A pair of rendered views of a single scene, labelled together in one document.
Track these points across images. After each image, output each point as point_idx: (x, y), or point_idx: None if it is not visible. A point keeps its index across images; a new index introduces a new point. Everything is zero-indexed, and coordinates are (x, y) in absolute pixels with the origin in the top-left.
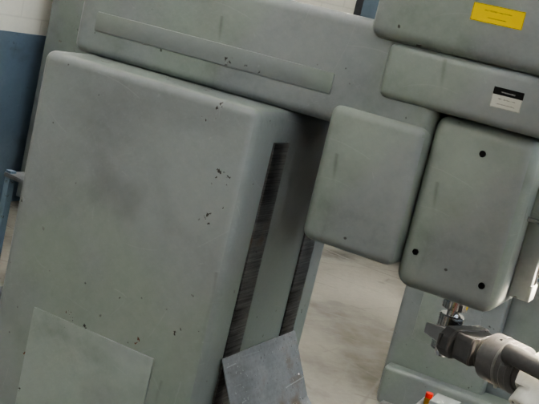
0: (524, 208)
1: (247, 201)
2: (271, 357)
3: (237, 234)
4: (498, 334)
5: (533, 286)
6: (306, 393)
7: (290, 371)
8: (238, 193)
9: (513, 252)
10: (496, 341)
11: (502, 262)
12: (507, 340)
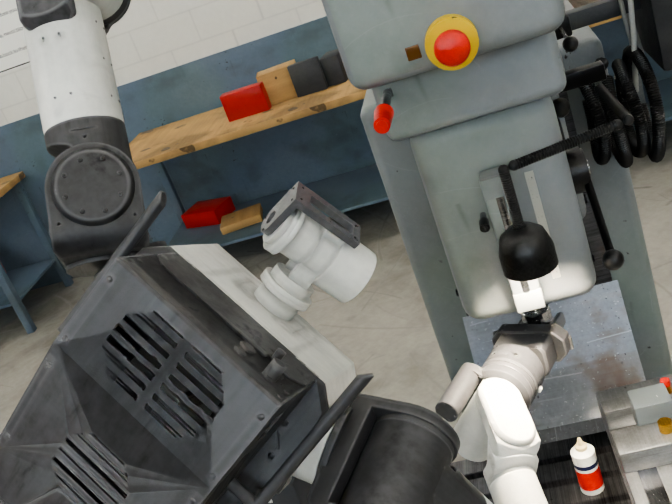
0: (445, 210)
1: (399, 187)
2: (558, 311)
3: (404, 216)
4: (503, 346)
5: (518, 294)
6: (635, 349)
7: (600, 325)
8: (384, 182)
9: (467, 257)
10: (490, 355)
11: (455, 269)
12: (495, 356)
